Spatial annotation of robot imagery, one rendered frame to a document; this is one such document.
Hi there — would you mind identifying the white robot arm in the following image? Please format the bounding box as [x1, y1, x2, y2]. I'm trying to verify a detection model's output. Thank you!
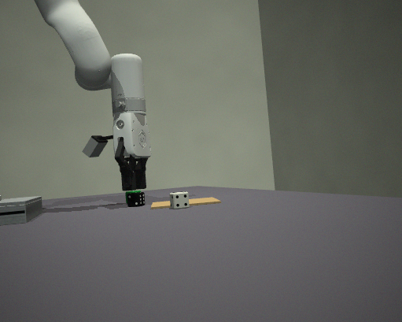
[35, 0, 146, 157]

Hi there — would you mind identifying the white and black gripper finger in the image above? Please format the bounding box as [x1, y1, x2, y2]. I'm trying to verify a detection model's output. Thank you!
[115, 137, 136, 191]
[134, 157, 148, 189]

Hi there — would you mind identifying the tan flat mat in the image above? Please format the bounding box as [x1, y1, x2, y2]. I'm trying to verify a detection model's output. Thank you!
[151, 198, 221, 209]

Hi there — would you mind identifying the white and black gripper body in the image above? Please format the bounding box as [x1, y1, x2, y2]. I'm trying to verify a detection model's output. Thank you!
[112, 111, 151, 158]

